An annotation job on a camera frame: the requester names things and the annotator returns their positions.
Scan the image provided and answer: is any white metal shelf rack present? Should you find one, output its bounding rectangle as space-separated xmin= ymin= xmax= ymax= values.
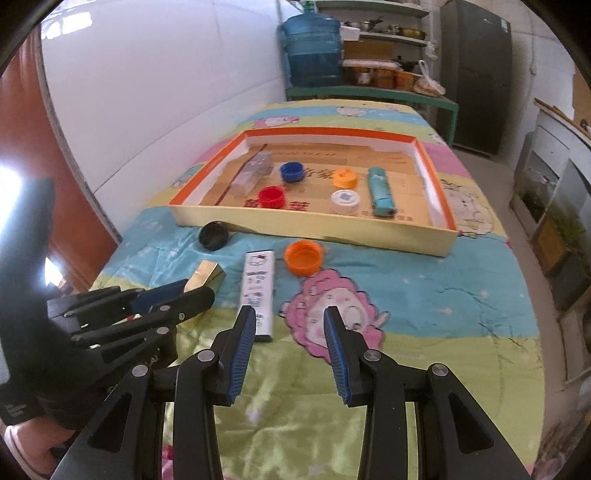
xmin=317 ymin=0 xmax=438 ymax=69

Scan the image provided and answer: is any grey kitchen counter cabinet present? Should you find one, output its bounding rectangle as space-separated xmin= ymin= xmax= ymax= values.
xmin=510 ymin=99 xmax=590 ymax=312

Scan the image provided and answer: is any clear glitter rectangular box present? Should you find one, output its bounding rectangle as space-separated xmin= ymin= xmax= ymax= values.
xmin=229 ymin=152 xmax=274 ymax=197

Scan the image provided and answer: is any dark grey refrigerator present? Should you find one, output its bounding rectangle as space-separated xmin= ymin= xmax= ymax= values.
xmin=440 ymin=1 xmax=512 ymax=156

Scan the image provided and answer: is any blue bottle cap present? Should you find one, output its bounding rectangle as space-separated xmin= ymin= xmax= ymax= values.
xmin=280 ymin=161 xmax=305 ymax=183

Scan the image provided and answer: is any shallow orange-rimmed cardboard box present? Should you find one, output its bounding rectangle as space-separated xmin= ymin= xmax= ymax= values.
xmin=168 ymin=127 xmax=459 ymax=257

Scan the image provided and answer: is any plastic bag of buns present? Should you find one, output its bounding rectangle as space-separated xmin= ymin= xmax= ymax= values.
xmin=413 ymin=60 xmax=446 ymax=98

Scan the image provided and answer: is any black bottle cap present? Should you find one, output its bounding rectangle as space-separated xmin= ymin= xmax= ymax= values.
xmin=198 ymin=221 xmax=229 ymax=251

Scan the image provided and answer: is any brown wooden door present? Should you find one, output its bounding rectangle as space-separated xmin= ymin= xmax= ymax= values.
xmin=1 ymin=29 xmax=117 ymax=291

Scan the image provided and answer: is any green low bench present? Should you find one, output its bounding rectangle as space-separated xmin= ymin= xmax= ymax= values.
xmin=286 ymin=85 xmax=460 ymax=146

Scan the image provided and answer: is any orange bottle cap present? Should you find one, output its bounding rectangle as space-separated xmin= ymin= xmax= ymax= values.
xmin=283 ymin=240 xmax=324 ymax=277
xmin=332 ymin=168 xmax=359 ymax=190

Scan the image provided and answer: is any colourful cartoon sheep bedsheet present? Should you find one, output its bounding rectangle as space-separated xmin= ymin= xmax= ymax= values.
xmin=87 ymin=99 xmax=546 ymax=480

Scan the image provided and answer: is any gold rectangular box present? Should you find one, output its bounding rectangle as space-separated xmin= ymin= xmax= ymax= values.
xmin=183 ymin=260 xmax=225 ymax=293

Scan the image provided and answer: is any white Hello Kitty box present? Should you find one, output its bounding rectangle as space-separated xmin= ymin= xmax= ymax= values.
xmin=240 ymin=250 xmax=276 ymax=342

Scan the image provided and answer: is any teal rectangular box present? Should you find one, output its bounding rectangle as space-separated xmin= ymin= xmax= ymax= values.
xmin=368 ymin=166 xmax=397 ymax=218

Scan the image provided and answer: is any white QR bottle cap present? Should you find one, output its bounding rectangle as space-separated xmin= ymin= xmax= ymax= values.
xmin=331 ymin=189 xmax=361 ymax=215

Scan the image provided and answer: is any red bottle cap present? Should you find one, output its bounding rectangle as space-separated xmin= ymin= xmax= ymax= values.
xmin=257 ymin=186 xmax=286 ymax=209

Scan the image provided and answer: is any blue water jug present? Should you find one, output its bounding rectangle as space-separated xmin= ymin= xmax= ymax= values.
xmin=279 ymin=1 xmax=342 ymax=88

